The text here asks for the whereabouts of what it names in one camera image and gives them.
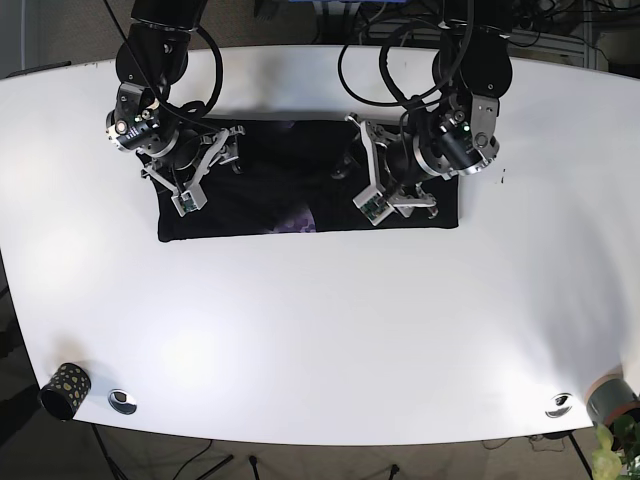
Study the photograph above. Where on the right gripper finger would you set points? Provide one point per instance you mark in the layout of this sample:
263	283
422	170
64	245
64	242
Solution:
234	161

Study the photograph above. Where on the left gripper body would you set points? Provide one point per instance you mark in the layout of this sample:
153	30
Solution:
385	194

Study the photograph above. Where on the black T-shirt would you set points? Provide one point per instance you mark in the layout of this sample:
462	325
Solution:
286	186

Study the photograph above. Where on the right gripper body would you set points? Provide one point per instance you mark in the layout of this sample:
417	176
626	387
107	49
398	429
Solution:
190	156

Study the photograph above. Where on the black gold-dotted cup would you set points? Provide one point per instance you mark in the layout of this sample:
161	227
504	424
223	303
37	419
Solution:
63	395

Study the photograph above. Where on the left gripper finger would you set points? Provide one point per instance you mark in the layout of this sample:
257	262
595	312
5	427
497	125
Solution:
344	167

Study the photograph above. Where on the grey plant pot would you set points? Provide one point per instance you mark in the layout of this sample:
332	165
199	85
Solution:
610	398

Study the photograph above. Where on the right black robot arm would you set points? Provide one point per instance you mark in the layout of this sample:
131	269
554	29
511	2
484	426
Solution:
153	58

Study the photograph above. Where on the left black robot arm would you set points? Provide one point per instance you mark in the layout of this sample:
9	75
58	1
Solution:
447	132

